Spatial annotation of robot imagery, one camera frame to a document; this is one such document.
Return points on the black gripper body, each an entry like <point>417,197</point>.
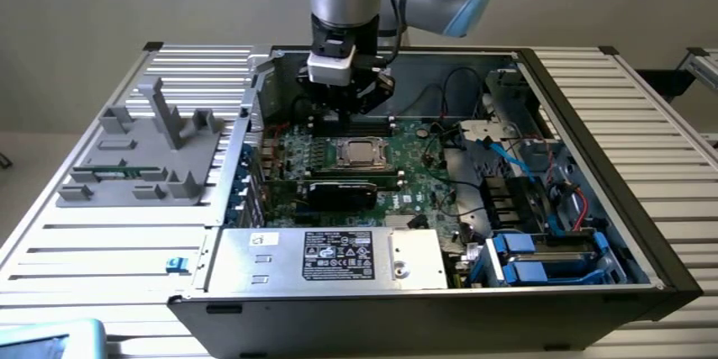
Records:
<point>336,98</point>

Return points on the silver CPU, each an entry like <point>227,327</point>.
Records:
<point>363,153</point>

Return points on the silver coin battery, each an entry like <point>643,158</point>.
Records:
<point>423,132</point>

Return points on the black installed RAM sticks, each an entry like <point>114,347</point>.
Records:
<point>353,171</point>

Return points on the black graphics card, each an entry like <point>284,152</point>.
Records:
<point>341,197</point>

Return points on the green motherboard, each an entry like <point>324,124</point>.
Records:
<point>415,191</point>

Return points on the metal drive cage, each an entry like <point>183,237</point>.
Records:
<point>512,98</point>

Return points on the silver chipset heatsink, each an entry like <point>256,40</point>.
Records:
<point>400,222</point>

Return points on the grey parts rack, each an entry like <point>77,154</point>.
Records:
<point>140,157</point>

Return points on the black fan shroud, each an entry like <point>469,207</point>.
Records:
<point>512,203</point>

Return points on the silver power supply unit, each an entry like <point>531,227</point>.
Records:
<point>280,262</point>

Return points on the green RAM stick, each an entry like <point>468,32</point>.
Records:
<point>109,171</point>

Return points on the small blue plastic clip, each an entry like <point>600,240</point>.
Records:
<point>176,264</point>

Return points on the blue disk bay with disk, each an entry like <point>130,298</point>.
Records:
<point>527,268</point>

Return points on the black open PC case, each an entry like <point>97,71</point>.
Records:
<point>392,321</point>

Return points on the teal plastic object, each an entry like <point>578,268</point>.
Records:
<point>84,340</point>

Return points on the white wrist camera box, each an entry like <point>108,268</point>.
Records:
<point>331,69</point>

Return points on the CPU socket with metal frame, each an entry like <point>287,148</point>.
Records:
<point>339,157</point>

